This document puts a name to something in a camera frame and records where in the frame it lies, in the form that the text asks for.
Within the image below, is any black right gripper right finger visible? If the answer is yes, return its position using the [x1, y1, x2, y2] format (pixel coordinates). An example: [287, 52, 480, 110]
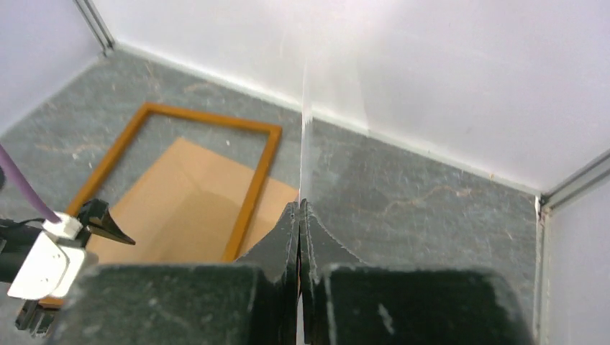
[299, 200, 534, 344]

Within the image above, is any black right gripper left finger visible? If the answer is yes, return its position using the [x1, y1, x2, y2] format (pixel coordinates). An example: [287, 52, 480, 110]
[49, 202, 299, 344]

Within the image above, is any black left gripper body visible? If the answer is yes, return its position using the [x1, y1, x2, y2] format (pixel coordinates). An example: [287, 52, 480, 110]
[1, 218, 58, 336]

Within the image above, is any brown cardboard backing board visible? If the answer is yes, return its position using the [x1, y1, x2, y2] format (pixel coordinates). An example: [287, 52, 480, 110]
[86, 137, 300, 265]

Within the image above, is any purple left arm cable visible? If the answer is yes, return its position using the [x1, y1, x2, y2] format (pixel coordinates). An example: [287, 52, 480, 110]
[0, 142, 63, 225]

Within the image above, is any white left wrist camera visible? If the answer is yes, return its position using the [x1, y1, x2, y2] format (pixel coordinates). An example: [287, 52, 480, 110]
[7, 212, 91, 300]

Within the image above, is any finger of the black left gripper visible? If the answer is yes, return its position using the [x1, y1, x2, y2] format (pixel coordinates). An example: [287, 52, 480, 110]
[77, 198, 136, 245]

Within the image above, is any clear glass pane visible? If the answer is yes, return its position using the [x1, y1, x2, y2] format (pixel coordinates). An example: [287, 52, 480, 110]
[297, 28, 373, 345]

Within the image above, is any wooden picture frame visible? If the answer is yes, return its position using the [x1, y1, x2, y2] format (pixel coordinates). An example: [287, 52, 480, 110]
[40, 101, 283, 308]

